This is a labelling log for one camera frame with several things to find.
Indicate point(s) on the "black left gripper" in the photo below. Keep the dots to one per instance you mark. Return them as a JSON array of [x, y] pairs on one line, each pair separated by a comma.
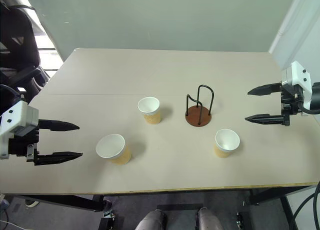
[[23, 145]]

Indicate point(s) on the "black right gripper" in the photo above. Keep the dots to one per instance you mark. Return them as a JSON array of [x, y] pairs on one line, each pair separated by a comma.
[[291, 100]]

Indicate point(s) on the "yellow ribbed paper cup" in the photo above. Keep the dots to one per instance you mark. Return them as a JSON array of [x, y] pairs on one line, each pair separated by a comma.
[[226, 142], [149, 111], [112, 148]]

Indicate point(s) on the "dark shoe with white sole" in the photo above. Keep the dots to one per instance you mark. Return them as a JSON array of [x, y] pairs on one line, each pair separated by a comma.
[[32, 203]]

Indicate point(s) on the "black office chair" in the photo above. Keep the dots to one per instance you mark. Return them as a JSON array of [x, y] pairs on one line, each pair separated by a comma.
[[17, 40]]

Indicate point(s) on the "grey rounded shape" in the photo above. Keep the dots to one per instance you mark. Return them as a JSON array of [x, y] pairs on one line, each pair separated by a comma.
[[151, 220], [208, 220]]

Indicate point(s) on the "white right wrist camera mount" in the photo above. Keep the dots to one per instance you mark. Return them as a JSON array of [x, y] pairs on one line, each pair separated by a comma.
[[298, 75]]

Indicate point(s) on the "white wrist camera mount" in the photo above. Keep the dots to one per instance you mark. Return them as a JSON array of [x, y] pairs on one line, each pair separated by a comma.
[[18, 117], [298, 75]]

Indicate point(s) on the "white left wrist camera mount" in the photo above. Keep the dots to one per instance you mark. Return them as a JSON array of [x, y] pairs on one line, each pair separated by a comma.
[[18, 117]]

